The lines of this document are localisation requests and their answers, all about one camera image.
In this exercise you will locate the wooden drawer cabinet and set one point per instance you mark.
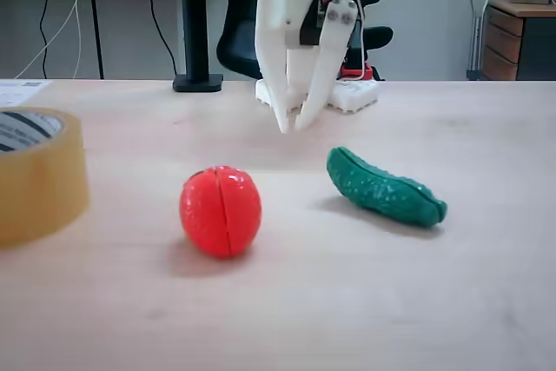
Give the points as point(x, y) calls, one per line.
point(499, 41)

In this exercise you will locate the white printed paper sheet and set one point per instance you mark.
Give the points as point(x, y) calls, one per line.
point(17, 90)

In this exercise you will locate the yellowish packing tape roll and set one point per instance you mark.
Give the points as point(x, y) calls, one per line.
point(39, 193)

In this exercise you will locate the grey metal crutch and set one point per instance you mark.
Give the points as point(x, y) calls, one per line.
point(477, 41)

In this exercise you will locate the red toy strawberry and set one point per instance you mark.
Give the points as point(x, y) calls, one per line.
point(208, 214)

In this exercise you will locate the black office chair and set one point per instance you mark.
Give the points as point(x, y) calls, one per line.
point(239, 41)

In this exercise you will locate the green toy cucumber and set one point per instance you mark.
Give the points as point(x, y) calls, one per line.
point(382, 190)

